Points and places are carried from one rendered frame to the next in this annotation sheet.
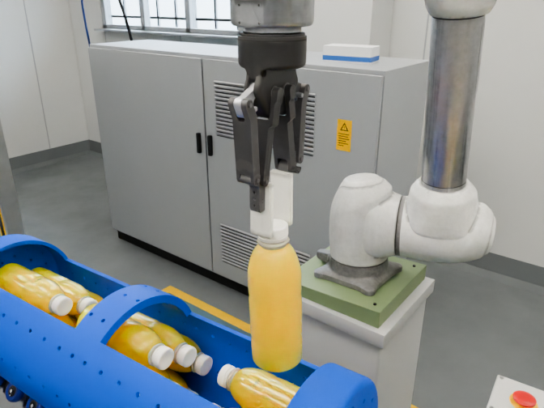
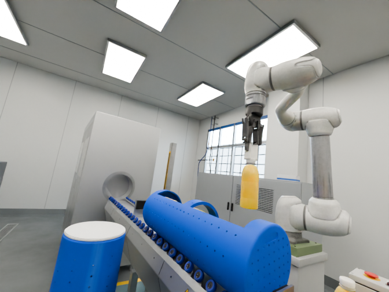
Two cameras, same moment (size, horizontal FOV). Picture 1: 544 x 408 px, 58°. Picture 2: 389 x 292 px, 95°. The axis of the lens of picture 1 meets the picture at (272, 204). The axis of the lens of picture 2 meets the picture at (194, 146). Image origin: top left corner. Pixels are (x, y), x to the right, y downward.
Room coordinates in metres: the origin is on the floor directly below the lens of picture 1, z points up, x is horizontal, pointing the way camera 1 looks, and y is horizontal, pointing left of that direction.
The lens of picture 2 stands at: (-0.23, -0.05, 1.37)
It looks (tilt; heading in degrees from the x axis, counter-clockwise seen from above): 9 degrees up; 21
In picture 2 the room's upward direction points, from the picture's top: 7 degrees clockwise
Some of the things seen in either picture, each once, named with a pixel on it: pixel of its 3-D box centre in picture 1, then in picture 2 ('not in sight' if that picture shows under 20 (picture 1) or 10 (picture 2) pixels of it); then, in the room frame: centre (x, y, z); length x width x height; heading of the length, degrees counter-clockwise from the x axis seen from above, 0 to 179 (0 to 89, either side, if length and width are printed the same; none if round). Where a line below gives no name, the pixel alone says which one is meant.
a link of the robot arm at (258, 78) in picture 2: not in sight; (259, 79); (0.56, -0.01, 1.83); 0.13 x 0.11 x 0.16; 69
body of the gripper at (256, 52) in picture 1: (272, 74); (253, 117); (0.56, 0.00, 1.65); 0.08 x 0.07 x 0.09; 146
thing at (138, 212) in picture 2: not in sight; (140, 208); (1.22, 0.98, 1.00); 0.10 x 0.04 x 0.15; 146
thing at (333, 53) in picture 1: (350, 53); (287, 178); (2.45, -0.38, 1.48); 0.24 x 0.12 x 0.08; 60
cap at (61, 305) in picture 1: (61, 305); not in sight; (0.84, 0.43, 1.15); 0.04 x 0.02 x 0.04; 146
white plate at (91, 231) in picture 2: not in sight; (96, 229); (0.52, 0.72, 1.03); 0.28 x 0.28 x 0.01
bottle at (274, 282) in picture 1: (275, 299); (249, 184); (0.56, 0.00, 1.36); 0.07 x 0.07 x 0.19
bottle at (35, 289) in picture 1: (32, 290); not in sight; (0.90, 0.51, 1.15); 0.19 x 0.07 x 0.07; 56
